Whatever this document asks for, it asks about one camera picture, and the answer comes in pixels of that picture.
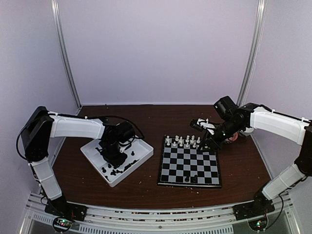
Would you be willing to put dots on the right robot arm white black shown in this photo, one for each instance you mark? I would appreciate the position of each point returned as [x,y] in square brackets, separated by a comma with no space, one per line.
[285,141]

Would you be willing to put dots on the black white chess board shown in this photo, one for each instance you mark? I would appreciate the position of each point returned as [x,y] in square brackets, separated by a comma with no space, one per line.
[175,164]

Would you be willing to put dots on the white chess pieces row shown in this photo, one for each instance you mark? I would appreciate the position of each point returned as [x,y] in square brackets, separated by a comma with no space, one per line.
[180,142]

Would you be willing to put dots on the white plastic tray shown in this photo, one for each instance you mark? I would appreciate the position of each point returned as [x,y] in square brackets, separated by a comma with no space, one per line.
[143,151]

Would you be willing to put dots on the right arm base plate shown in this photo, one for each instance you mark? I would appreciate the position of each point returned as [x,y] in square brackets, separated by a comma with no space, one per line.
[251,209]

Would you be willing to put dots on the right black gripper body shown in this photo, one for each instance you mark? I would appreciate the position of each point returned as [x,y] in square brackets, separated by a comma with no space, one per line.
[230,128]

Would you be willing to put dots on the left aluminium corner post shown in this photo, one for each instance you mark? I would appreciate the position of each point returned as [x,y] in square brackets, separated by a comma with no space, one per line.
[64,54]

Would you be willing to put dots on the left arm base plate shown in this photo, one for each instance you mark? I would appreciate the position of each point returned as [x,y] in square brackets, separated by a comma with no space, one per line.
[67,210]

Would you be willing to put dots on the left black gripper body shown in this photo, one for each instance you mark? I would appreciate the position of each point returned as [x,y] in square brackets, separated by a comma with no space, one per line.
[110,153]

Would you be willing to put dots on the aluminium corner post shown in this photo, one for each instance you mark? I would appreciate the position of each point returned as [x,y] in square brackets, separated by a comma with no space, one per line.
[257,34]
[64,54]

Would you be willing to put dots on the red patterned small dish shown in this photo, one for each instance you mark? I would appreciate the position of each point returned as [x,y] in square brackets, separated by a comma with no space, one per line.
[231,139]

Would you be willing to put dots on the right aluminium corner post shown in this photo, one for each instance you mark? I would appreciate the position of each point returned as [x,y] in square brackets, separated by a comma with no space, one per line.
[257,34]

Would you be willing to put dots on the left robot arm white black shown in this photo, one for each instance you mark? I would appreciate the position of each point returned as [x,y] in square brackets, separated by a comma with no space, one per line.
[44,125]

